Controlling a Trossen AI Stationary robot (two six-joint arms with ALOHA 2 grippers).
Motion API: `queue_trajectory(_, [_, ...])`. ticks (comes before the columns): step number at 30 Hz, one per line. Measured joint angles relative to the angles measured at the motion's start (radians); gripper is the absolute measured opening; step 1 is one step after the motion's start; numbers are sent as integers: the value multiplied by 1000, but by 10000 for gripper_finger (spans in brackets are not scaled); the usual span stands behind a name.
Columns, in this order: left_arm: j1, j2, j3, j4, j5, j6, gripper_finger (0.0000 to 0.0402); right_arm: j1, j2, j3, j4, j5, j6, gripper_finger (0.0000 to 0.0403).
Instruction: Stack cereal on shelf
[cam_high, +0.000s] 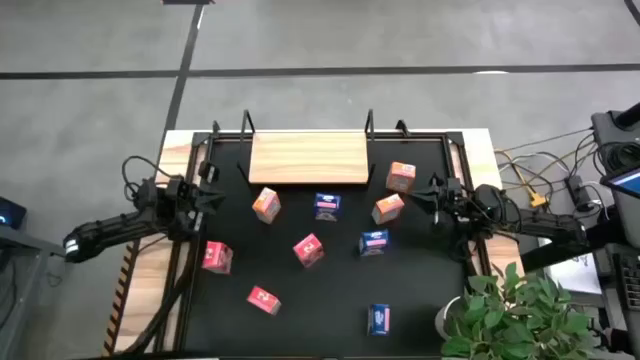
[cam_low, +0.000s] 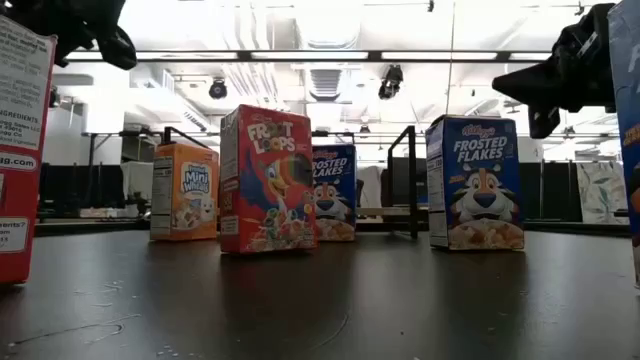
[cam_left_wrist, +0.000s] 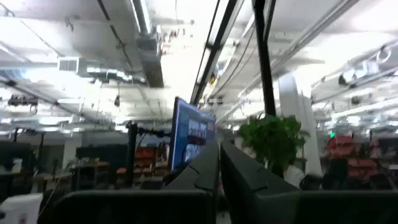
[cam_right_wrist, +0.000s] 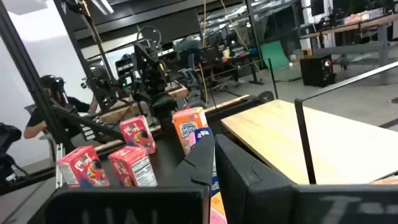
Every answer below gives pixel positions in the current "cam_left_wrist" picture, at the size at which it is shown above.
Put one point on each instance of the grey ceiling air duct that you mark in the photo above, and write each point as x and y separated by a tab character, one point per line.
93	68

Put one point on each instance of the green potted plant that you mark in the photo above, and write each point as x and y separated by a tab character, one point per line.
273	140

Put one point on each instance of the white pillar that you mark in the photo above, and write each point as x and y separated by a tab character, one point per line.
292	102

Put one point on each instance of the monitor with blue screen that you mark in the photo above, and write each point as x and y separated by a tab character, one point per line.
189	133

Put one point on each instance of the black monitor stand pole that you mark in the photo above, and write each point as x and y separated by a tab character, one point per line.
132	155

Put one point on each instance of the white box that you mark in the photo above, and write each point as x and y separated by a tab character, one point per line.
18	208

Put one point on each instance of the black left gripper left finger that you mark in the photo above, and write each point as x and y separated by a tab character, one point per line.
205	174

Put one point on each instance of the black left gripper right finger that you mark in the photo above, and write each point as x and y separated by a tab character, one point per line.
248	186

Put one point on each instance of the red storage bins rack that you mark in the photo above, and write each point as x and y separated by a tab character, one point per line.
351	155

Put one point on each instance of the black frame post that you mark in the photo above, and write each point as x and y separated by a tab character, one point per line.
264	62

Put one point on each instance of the white plant pot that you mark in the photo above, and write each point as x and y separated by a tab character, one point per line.
293	175

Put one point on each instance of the black frame beam with lights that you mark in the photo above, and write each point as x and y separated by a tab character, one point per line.
217	46

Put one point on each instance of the orange storage shelf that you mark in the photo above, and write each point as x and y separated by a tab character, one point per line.
144	161

